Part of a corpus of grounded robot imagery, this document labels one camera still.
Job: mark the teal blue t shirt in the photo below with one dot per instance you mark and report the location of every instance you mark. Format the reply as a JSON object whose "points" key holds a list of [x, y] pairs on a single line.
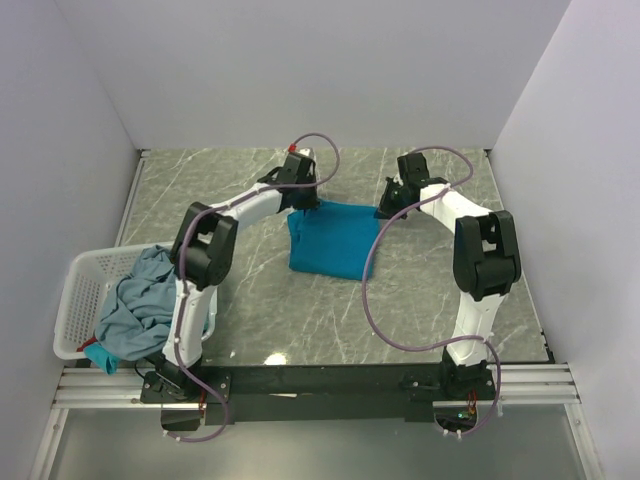
{"points": [[333, 240]]}

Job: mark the teal t shirt in basket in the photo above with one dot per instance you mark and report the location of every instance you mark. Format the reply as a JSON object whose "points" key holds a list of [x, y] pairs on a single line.
{"points": [[104, 360]]}

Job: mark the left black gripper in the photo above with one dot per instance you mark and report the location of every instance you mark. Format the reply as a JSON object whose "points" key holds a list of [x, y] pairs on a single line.
{"points": [[311, 203]]}

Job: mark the grey blue t shirt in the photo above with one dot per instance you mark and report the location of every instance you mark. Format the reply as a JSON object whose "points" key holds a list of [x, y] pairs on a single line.
{"points": [[136, 316]]}

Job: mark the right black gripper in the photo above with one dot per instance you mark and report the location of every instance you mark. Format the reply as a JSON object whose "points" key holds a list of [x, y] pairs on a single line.
{"points": [[384, 209]]}

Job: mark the white plastic laundry basket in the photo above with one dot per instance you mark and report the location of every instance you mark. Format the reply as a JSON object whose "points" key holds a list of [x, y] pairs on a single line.
{"points": [[89, 279]]}

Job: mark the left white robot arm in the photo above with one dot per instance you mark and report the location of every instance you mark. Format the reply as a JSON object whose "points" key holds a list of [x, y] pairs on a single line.
{"points": [[203, 251]]}

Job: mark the black base beam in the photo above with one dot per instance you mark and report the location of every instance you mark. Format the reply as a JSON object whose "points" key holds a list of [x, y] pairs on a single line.
{"points": [[306, 393]]}

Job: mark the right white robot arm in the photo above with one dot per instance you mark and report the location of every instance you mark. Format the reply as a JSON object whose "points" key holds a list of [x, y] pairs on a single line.
{"points": [[486, 263]]}

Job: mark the red garment in basket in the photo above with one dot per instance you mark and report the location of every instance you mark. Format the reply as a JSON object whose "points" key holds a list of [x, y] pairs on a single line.
{"points": [[87, 343]]}

